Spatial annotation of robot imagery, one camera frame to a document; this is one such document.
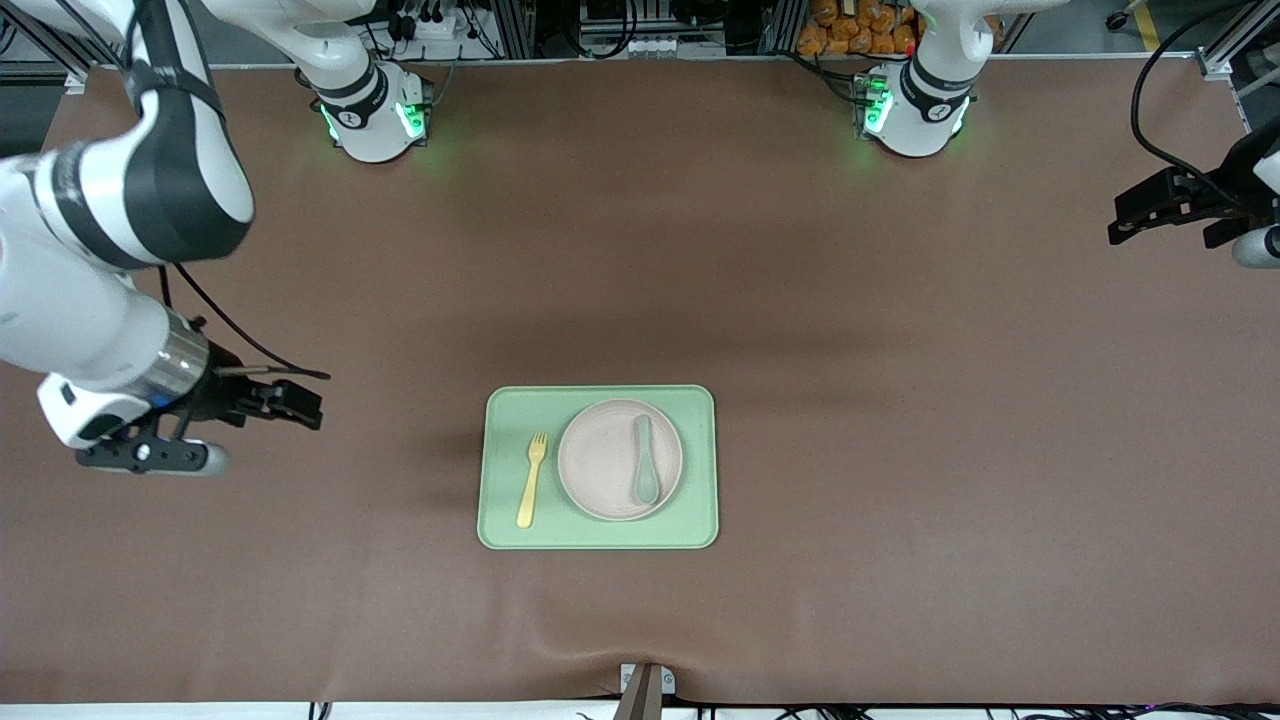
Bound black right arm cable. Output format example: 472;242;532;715
125;0;333;383

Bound light green plastic spoon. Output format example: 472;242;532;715
631;414;661;506

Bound orange snack packages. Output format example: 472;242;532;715
797;0;921;57

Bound white round speckled plate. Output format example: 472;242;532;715
556;400;685;522

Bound aluminium equipment rack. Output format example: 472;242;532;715
478;0;806;59

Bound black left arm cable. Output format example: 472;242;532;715
1130;0;1251;191

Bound white power strip with plugs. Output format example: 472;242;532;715
385;0;471;43

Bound brown table cloth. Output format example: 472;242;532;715
0;55;1280;706

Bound yellow plastic fork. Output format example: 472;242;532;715
516;432;550;529

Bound grey metal camera bracket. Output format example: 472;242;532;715
618;663;678;720

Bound light green rectangular tray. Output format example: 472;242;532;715
477;385;720;551

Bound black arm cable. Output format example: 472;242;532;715
125;0;333;383
1130;0;1251;191

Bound aluminium frame profile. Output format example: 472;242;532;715
1195;0;1280;81
0;0;136;93

